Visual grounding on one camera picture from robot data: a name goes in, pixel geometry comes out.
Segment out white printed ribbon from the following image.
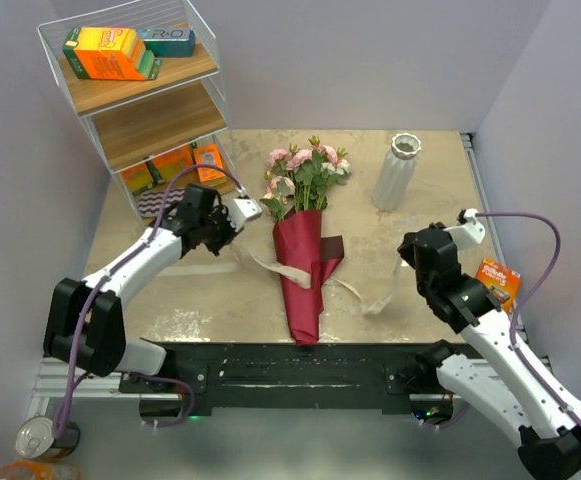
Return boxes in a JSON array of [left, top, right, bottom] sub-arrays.
[[159, 242, 406, 316]]

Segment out red wrapping paper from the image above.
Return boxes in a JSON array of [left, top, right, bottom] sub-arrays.
[[273, 209, 345, 346]]

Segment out pink flower bunch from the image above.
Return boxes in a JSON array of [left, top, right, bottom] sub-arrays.
[[260, 135, 351, 223]]

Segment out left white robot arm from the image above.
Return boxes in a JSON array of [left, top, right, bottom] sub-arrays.
[[43, 185, 245, 392]]

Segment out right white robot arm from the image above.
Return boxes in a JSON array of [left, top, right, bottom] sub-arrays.
[[398, 220, 581, 479]]

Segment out white ribbed vase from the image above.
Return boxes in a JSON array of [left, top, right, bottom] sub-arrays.
[[372, 133, 422, 212]]

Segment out purple wavy cloth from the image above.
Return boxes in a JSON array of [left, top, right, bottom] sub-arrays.
[[136, 187, 185, 218]]

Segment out orange green box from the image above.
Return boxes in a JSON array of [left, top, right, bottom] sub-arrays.
[[147, 145, 193, 185]]

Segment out orange blister pack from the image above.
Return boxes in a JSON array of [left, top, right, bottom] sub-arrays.
[[193, 144, 226, 185]]

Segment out orange box lower shelf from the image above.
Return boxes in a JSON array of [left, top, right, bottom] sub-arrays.
[[121, 163, 154, 196]]

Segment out orange razor package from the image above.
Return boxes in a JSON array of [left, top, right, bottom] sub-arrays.
[[475, 258, 521, 314]]

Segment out teal box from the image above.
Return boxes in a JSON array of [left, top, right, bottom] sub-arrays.
[[137, 26, 196, 58]]

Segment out orange sponge pack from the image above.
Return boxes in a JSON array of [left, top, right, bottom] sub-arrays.
[[62, 27, 161, 81]]

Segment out metal tin can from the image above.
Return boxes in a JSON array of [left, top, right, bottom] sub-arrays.
[[15, 416, 81, 460]]

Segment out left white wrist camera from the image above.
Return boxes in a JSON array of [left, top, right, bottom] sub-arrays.
[[227, 197, 262, 233]]

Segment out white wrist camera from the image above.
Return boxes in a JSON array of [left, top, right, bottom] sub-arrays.
[[444, 208, 486, 251], [227, 197, 262, 233]]

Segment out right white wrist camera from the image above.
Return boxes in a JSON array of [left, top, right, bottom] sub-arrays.
[[444, 208, 486, 251]]

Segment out white wire wooden shelf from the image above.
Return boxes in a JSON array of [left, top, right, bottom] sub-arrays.
[[37, 1, 237, 207]]

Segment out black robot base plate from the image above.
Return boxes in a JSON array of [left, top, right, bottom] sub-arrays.
[[114, 341, 476, 421]]

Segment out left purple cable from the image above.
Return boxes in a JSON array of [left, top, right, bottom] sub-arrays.
[[51, 163, 249, 440]]

